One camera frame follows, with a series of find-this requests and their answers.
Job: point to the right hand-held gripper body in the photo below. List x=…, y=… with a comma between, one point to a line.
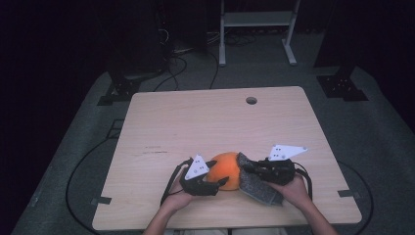
x=277, y=171

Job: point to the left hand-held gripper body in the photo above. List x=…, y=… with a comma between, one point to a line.
x=195, y=187

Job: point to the orange plush toy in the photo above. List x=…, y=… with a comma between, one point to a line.
x=225, y=171

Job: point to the grey fuzzy cloth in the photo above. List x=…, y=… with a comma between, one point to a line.
x=257, y=191

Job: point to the person's left hand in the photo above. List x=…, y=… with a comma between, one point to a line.
x=177, y=199

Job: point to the person's right hand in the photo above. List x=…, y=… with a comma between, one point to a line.
x=295, y=192

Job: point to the grey tape strip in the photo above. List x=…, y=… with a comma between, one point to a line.
x=101, y=200
x=348, y=194

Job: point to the black stand base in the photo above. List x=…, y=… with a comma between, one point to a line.
x=122, y=89
x=341, y=86

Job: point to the dark equipment case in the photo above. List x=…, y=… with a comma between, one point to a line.
x=137, y=49

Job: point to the white metal stand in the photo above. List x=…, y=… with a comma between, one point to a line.
x=257, y=18

